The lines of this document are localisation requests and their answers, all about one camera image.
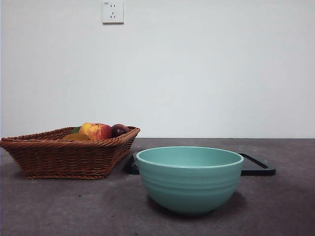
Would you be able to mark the teal ribbed bowl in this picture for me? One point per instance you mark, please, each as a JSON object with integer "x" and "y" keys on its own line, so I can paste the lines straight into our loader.
{"x": 189, "y": 189}

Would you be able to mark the brown kiwifruit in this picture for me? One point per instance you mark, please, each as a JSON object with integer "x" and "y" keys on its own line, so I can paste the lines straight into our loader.
{"x": 76, "y": 137}

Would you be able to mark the dark rectangular tray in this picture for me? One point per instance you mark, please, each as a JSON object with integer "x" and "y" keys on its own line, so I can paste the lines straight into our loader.
{"x": 256, "y": 169}

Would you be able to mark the red yellow apple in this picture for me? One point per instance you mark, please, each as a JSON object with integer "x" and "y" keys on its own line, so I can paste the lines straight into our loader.
{"x": 97, "y": 131}

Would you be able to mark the dark red plum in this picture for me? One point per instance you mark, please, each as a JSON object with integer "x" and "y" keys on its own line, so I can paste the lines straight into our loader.
{"x": 119, "y": 130}

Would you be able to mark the green mango fruit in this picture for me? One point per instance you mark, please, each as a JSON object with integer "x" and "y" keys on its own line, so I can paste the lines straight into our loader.
{"x": 76, "y": 129}

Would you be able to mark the brown wicker basket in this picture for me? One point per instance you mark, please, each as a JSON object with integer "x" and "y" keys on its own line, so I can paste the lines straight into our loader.
{"x": 64, "y": 159}

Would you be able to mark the white wall socket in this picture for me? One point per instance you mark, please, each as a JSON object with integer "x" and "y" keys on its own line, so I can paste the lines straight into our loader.
{"x": 113, "y": 12}

